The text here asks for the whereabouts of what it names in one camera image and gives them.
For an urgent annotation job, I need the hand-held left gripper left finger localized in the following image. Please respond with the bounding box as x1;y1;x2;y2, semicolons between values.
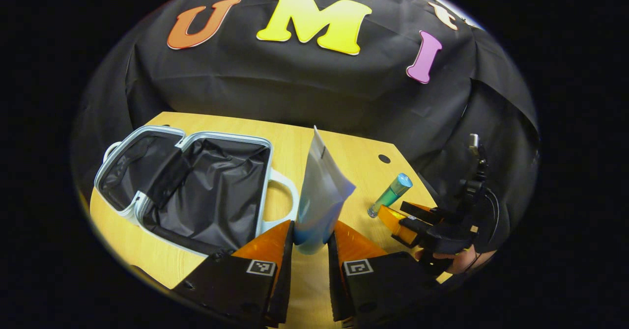
172;220;295;329

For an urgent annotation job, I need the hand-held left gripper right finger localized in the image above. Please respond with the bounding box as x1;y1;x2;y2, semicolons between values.
327;220;443;322

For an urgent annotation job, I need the green bottle with blue cap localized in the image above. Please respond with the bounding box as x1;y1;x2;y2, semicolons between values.
368;173;413;219

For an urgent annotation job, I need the light blue squeeze tube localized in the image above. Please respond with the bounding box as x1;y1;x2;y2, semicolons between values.
294;125;356;256

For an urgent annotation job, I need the light blue suitcase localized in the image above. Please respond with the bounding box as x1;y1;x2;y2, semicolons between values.
93;125;300;258

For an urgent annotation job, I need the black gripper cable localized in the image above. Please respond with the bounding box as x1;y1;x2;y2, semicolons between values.
484;189;501;251

